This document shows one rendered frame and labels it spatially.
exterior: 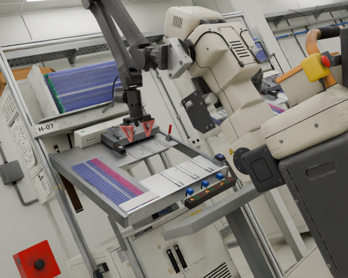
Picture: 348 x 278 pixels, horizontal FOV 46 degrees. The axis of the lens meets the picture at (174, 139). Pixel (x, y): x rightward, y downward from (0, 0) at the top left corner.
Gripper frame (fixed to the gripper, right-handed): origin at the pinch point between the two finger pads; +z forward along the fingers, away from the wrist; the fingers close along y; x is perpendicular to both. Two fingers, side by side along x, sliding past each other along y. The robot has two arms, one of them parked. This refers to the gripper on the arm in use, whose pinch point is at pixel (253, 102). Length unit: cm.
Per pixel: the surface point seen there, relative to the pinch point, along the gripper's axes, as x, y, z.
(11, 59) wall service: -223, 66, 30
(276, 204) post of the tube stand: 38, 14, 46
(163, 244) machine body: 16, 81, 56
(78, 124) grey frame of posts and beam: -54, 89, 11
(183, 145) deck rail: -13, 43, 22
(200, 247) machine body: 24, 60, 65
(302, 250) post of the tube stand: 61, 12, 67
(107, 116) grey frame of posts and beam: -55, 69, 12
